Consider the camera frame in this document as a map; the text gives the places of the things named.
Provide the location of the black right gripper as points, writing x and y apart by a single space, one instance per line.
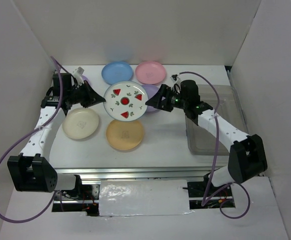
156 101

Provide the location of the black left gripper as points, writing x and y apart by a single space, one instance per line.
92 97

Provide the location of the cream plastic plate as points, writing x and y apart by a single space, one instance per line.
80 123

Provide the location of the pink plastic plate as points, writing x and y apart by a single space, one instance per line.
150 72

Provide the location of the white watermelon pattern plate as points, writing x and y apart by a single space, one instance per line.
125 101

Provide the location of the blue plastic plate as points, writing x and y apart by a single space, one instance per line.
117 71

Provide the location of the orange plastic plate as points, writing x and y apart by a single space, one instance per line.
124 136

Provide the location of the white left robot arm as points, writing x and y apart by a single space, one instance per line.
31 171

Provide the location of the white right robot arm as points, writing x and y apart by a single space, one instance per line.
247 157

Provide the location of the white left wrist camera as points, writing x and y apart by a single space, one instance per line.
78 74

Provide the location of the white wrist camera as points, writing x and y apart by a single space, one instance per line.
78 74
176 79

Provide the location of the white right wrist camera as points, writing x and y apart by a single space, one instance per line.
176 79

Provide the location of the aluminium rail frame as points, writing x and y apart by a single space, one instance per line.
91 175

